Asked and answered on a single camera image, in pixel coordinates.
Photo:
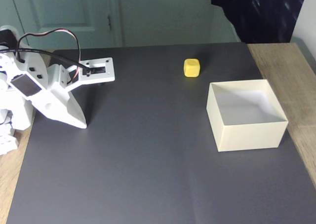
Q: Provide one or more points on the dark grey table mat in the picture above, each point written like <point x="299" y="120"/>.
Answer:
<point x="148" y="147"/>

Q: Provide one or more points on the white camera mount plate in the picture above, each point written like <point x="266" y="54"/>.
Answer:
<point x="108" y="77"/>

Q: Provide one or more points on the black hanging garment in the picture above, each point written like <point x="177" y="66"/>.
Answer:
<point x="261" y="14"/>

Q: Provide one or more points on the yellow cube block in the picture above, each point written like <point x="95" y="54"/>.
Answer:
<point x="191" y="68"/>

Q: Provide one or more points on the white open paper box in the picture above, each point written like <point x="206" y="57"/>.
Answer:
<point x="249" y="137"/>

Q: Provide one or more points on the pale green panel door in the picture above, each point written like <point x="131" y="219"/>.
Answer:
<point x="61" y="9"/>

